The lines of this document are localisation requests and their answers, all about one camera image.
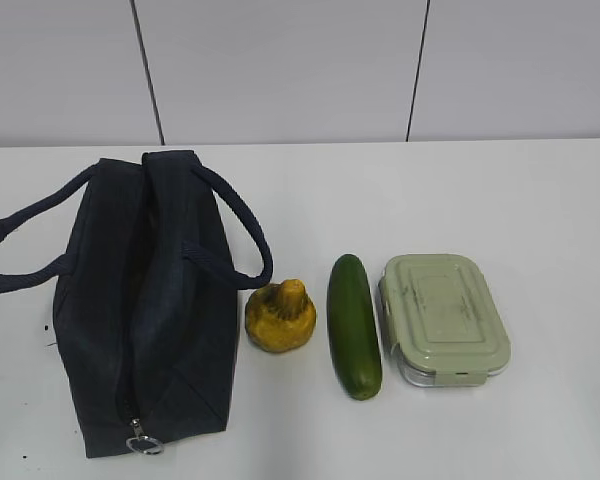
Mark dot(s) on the yellow toy squash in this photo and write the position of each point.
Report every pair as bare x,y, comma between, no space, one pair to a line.
280,317

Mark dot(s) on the green cucumber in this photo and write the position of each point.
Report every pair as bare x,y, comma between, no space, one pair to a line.
351,328

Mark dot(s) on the dark blue lunch bag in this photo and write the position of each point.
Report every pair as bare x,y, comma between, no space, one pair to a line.
146,308

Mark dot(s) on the green lidded food container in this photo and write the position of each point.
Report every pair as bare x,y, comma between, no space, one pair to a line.
443,327

